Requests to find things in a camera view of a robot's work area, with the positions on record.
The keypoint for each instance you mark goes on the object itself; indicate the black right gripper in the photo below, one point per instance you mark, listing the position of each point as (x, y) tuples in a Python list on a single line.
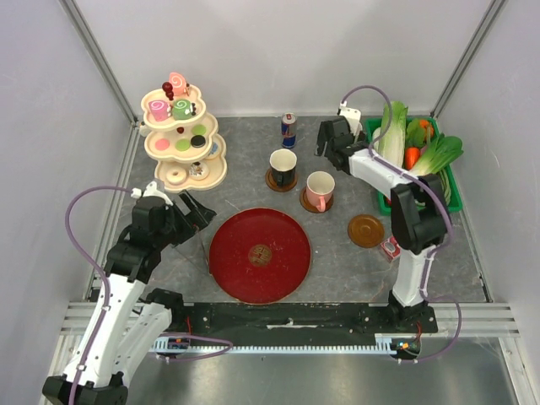
[(321, 144)]

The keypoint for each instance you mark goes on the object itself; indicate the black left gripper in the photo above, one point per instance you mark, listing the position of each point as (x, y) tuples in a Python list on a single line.
[(198, 213)]

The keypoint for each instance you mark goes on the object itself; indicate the plain white donut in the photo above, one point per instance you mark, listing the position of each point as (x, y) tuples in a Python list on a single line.
[(175, 176)]

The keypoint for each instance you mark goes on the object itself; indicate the black mug white inside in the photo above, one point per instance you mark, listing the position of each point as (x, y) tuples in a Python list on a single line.
[(283, 167)]

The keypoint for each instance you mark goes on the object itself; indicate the white chocolate sprinkle donut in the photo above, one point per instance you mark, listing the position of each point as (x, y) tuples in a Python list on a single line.
[(199, 171)]

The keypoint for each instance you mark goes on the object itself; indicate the pink mug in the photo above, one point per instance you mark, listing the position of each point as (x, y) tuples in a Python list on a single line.
[(319, 189)]

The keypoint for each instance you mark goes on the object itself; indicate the green macaron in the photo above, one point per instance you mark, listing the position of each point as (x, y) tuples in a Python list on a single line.
[(199, 130), (183, 145)]

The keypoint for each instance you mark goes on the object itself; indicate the blue frosted donut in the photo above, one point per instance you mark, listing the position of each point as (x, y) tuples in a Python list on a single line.
[(213, 151)]

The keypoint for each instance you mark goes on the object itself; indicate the pink macaron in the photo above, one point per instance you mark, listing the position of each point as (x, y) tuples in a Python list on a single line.
[(162, 144)]

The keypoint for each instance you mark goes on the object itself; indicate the black sandwich cookie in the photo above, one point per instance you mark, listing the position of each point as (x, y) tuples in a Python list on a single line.
[(198, 141)]

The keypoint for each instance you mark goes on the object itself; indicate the green swirl roll cake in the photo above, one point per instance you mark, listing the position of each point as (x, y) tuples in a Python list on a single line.
[(183, 109)]

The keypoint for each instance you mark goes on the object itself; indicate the hot pink swirl roll cake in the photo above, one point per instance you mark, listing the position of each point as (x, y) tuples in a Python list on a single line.
[(159, 109)]

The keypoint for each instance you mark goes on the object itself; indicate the salmon pink swirl roll cake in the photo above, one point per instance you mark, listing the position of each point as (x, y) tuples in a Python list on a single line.
[(179, 84)]

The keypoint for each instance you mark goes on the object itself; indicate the silver metal serving tongs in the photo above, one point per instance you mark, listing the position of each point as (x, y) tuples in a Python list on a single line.
[(194, 252)]

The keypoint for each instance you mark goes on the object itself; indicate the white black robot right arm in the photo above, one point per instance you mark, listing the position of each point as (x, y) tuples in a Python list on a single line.
[(419, 216)]

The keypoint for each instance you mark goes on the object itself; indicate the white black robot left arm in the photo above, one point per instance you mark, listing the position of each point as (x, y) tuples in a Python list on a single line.
[(110, 351)]

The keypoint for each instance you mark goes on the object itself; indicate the red bull can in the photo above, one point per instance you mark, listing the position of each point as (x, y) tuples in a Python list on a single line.
[(288, 130)]

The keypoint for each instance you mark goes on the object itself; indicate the toy napa cabbage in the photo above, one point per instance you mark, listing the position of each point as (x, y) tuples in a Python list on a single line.
[(392, 146)]

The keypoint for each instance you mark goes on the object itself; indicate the brown wooden coaster left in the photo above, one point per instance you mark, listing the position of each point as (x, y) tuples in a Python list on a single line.
[(272, 184)]

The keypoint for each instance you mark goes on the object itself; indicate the brown wooden coaster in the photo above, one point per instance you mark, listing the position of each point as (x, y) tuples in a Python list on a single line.
[(365, 231), (311, 208), (272, 184)]

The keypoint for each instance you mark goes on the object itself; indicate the brown wooden coaster middle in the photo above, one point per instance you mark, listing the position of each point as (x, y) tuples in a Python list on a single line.
[(311, 208)]

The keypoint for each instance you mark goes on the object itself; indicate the cream three-tier dessert stand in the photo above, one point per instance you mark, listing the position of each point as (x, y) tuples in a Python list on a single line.
[(182, 137)]

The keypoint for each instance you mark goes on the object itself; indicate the round red lacquer tray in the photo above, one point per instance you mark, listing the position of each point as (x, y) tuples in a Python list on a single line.
[(259, 256)]

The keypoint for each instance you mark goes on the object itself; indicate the toy orange carrot upper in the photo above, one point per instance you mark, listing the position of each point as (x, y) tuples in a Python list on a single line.
[(411, 157)]

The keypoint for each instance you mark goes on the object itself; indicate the toy leafy green vegetable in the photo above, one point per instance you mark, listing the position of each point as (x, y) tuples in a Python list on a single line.
[(419, 133)]

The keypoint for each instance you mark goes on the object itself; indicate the brown wooden coaster right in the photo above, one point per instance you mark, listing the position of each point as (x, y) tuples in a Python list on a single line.
[(365, 231)]

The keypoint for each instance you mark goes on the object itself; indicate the toy bok choy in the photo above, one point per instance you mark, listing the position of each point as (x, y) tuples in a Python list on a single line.
[(441, 152)]

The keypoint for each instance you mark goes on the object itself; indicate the toy green long beans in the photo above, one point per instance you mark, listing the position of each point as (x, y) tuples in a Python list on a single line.
[(446, 186)]

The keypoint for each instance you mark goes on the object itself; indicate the green plastic crate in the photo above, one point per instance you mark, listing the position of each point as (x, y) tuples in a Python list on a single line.
[(370, 126)]

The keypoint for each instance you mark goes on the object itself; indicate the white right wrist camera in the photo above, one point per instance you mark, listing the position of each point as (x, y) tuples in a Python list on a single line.
[(352, 116)]

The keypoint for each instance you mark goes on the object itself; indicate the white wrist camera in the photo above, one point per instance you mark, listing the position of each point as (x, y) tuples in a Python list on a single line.
[(153, 189), (352, 116)]

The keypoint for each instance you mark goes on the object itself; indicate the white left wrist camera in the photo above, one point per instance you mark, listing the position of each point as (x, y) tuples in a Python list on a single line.
[(153, 189)]

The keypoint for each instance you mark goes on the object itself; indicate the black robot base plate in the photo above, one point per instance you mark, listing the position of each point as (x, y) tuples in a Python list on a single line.
[(361, 317)]

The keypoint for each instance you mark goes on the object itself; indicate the white slotted cable duct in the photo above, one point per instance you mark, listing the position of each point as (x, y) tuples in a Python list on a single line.
[(169, 346)]

